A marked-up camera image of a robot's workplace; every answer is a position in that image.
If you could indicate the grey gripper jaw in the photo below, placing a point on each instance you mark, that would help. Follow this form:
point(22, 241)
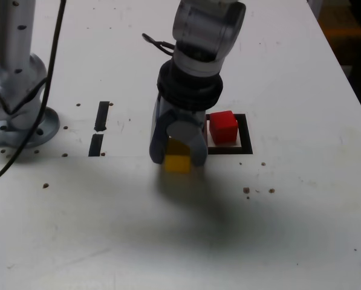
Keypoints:
point(183, 131)
point(158, 142)

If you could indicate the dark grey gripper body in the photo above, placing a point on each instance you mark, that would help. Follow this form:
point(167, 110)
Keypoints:
point(189, 116)

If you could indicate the yellow cube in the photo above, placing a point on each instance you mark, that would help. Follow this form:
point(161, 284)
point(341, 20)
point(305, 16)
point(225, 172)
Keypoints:
point(177, 164)

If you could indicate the red cube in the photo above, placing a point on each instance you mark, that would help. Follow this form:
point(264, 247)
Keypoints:
point(224, 128)

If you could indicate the black tape square outline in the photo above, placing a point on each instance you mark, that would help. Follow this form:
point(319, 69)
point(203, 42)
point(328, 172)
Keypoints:
point(228, 151)

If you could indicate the black tape strip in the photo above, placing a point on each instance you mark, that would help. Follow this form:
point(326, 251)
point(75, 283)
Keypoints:
point(101, 117)

